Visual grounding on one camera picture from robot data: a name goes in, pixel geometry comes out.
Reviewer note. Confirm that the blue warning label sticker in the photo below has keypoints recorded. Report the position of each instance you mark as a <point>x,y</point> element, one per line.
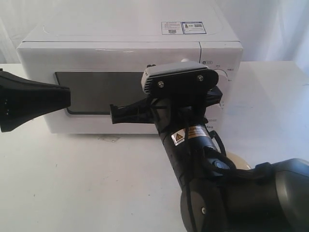
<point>183,28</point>

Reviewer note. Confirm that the cream ceramic bowl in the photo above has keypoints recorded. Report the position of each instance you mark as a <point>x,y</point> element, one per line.
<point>239,162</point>

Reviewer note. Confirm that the upper white control knob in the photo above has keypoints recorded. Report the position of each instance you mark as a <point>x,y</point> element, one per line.
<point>222,77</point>

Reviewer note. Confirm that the white microwave oven body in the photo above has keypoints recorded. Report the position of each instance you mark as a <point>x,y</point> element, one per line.
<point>139,21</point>

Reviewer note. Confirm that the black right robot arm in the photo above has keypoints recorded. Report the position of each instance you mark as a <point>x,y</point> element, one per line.
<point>216,195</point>

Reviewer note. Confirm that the white microwave door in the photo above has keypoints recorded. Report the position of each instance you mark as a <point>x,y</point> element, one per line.
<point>98,75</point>

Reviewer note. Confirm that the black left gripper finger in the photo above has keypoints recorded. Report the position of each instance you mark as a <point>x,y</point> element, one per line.
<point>22,100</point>

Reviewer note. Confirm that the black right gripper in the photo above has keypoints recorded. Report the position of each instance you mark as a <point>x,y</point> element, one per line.
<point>193,150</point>

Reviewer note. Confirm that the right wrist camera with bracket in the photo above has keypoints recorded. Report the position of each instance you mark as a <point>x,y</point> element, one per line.
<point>181,78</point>

